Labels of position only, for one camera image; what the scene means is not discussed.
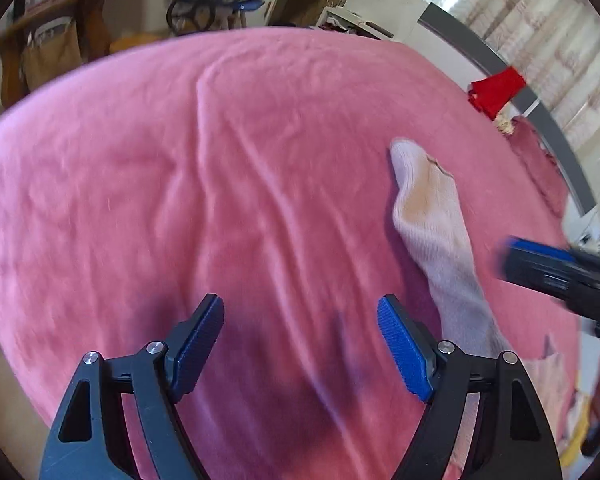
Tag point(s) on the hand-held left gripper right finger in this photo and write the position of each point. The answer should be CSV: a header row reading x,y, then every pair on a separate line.
x,y
405,350

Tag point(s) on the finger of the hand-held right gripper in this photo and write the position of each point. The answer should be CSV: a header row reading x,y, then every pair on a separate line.
x,y
535,265

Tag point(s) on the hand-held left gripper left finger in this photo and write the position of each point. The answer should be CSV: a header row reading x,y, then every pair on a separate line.
x,y
200,342

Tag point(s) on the pink knit sweater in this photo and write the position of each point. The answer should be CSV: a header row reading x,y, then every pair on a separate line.
x,y
430,210

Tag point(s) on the dark pink pillow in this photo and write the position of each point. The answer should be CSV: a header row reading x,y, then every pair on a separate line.
x,y
542,160

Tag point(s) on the yellow garment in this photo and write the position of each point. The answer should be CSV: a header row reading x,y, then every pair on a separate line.
x,y
575,435

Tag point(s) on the beige scrunchie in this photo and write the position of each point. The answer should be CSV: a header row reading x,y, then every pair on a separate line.
x,y
503,125

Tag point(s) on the grey bed headboard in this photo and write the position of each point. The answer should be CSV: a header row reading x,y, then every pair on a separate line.
x,y
530,90

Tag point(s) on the bright red garment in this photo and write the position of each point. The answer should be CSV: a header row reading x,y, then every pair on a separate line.
x,y
495,92

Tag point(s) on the patterned curtain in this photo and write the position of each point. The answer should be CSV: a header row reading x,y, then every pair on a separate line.
x,y
540,20

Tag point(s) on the white nightstand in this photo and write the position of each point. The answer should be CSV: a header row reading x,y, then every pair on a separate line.
x,y
355,22

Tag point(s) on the wooden rack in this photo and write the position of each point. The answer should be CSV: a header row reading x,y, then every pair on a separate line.
x,y
45,45

